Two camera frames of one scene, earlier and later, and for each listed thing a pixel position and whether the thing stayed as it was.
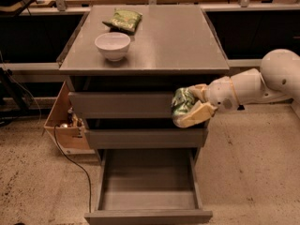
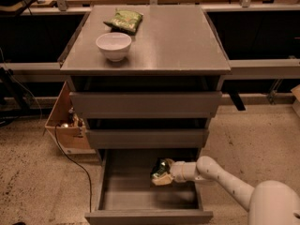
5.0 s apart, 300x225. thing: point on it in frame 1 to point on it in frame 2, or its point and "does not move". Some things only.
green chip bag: [123, 22] does not move
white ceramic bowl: [112, 45] does not move
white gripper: [219, 93] to [177, 172]
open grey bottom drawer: [149, 187] does not move
